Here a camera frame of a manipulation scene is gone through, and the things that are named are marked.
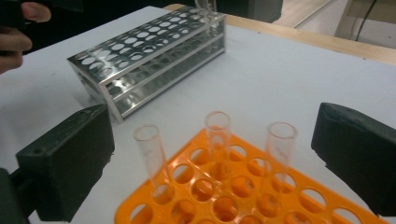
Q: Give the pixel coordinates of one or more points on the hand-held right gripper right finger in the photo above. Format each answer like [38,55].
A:
[358,155]

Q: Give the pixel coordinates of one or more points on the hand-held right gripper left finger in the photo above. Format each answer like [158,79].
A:
[68,161]

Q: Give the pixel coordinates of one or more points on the orange plastic test tube rack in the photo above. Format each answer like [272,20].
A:
[311,183]

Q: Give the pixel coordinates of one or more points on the clear glass test tube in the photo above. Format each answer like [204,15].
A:
[218,140]
[205,7]
[152,155]
[280,149]

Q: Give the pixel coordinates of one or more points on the silver metal test tube rack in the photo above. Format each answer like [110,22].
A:
[141,34]

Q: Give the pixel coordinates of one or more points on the dark cabinet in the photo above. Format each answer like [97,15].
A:
[249,9]

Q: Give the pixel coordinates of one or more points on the pale floor rail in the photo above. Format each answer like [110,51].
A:
[311,14]

